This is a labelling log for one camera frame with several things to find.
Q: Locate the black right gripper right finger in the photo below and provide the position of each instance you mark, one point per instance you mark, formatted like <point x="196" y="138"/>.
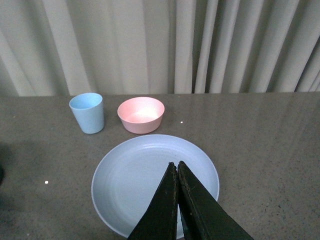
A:
<point x="201" y="216"/>

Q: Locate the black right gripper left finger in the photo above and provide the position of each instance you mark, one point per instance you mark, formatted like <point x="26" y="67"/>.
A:
<point x="159" y="222"/>

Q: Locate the light blue plastic plate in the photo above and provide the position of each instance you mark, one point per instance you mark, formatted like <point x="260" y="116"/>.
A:
<point x="126" y="179"/>

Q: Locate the pink plastic bowl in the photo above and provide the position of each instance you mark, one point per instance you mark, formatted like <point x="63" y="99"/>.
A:
<point x="141" y="115"/>

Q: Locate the light blue plastic cup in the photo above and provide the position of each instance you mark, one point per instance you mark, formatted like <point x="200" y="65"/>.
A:
<point x="88" y="110"/>

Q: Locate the dark blue saucepan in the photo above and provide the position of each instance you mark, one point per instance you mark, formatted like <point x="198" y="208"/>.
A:
<point x="2" y="174"/>

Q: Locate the white pleated curtain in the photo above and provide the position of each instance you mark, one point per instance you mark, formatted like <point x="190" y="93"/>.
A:
<point x="70" y="47"/>

